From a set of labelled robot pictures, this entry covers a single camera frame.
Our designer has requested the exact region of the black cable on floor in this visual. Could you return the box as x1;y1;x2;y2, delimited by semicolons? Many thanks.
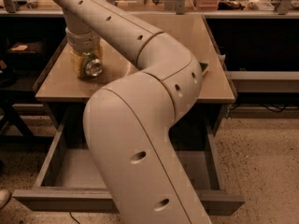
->
68;211;81;224

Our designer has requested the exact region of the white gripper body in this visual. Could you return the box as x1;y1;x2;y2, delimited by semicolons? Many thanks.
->
65;28;101;52

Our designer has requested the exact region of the grey cabinet with beige top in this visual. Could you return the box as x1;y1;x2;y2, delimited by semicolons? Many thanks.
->
35;13;236;124

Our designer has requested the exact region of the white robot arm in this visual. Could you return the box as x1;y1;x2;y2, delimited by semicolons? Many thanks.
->
53;0;211;224

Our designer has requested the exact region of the open grey top drawer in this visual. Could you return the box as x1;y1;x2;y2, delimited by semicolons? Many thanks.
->
13;105;245;216

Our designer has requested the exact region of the white shoe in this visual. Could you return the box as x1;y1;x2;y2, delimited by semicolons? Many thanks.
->
0;189;11;210

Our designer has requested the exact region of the green and yellow sponge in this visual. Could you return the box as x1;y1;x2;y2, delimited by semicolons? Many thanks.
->
199;63;208;76

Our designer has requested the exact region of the green soda can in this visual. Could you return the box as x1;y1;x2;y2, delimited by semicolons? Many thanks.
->
81;52;103;78

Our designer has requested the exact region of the black stool frame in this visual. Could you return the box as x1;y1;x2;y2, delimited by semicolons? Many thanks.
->
0;89;53;145

